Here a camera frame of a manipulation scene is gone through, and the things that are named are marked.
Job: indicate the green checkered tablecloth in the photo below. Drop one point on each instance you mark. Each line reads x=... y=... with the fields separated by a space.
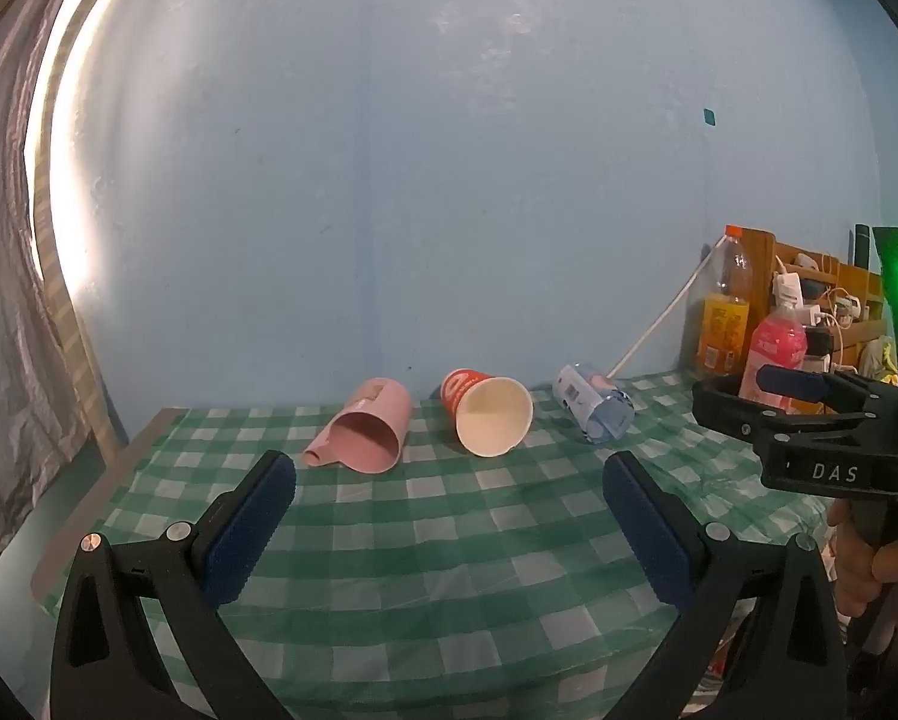
x=434 y=562

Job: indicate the red paper cup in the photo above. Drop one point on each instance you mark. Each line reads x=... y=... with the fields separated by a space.
x=486 y=412

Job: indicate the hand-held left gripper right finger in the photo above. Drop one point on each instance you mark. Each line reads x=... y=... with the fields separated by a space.
x=648 y=532

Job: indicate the grey curtain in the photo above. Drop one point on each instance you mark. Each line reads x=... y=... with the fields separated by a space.
x=6 y=315

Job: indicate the wooden shelf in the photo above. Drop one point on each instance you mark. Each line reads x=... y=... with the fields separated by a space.
x=764 y=259

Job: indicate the white charger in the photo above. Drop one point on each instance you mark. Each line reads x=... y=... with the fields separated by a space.
x=787 y=289

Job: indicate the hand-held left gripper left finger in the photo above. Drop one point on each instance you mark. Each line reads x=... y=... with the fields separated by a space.
x=248 y=529

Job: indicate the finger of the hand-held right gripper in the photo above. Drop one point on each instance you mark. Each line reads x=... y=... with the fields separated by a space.
x=730 y=412
x=794 y=384

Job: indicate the white power strip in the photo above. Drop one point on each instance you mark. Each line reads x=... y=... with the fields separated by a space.
x=839 y=309

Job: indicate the pink drink bottle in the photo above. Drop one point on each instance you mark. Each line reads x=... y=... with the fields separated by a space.
x=775 y=349

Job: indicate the person's right hand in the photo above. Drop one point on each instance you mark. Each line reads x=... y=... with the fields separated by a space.
x=854 y=562

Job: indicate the pink plastic cup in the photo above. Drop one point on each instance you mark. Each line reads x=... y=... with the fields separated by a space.
x=366 y=427

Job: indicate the orange drink bottle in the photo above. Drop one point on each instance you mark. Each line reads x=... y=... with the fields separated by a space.
x=723 y=315

